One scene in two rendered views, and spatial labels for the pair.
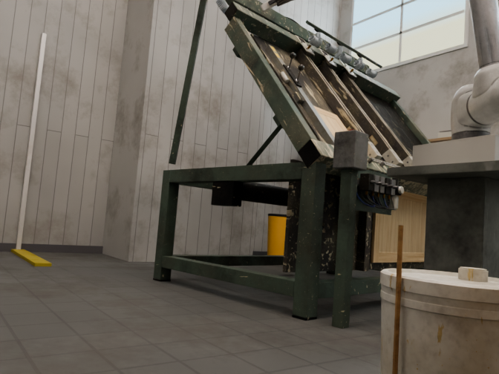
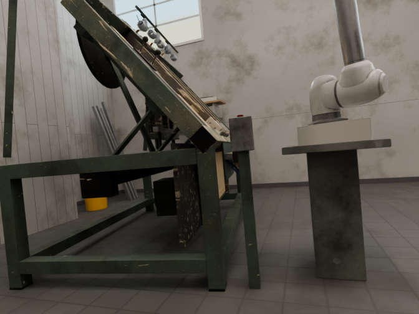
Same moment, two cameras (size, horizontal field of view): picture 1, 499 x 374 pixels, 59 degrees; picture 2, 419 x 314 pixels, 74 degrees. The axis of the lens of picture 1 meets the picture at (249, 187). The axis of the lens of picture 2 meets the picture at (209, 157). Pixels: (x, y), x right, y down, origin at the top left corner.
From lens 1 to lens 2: 1.17 m
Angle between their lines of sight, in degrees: 36
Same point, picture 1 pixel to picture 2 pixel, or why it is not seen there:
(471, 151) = (351, 131)
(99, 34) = not seen: outside the picture
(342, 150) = (240, 134)
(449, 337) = not seen: outside the picture
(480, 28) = (350, 30)
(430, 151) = (314, 131)
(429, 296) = not seen: outside the picture
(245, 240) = (69, 200)
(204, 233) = (30, 206)
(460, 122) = (326, 106)
